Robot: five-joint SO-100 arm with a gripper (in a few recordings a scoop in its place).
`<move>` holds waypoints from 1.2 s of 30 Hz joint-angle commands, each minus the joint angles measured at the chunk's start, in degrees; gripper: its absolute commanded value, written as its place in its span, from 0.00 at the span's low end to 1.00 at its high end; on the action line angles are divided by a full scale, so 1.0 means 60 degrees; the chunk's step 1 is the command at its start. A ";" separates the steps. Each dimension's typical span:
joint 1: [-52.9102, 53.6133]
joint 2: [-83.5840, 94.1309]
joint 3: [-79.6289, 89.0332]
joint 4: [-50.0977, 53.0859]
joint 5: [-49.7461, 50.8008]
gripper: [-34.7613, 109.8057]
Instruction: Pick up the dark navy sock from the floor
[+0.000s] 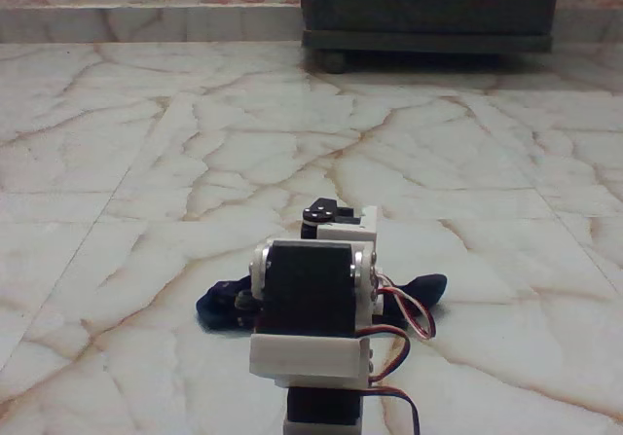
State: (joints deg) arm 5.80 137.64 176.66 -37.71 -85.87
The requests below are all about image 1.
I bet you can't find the black red base servo cable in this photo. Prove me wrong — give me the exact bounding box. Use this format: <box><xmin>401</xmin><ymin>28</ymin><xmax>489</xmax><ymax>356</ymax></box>
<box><xmin>362</xmin><ymin>383</ymin><xmax>422</xmax><ymax>435</ymax></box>

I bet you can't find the dark blue cloth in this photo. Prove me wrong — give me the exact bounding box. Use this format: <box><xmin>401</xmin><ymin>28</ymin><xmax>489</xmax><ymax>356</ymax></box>
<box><xmin>196</xmin><ymin>272</ymin><xmax>449</xmax><ymax>335</ymax></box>

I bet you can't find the dark wooden cabinet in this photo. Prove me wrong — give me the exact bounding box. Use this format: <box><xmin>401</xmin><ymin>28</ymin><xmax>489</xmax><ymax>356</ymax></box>
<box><xmin>297</xmin><ymin>0</ymin><xmax>562</xmax><ymax>56</ymax></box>

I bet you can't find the red black curved servo cable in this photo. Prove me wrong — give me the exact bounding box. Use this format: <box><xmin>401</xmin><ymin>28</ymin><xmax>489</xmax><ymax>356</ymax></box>
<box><xmin>356</xmin><ymin>327</ymin><xmax>414</xmax><ymax>388</ymax></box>

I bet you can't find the red white looped servo cable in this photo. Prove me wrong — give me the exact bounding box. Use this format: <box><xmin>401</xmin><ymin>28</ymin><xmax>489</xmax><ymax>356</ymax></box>
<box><xmin>372</xmin><ymin>278</ymin><xmax>435</xmax><ymax>342</ymax></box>

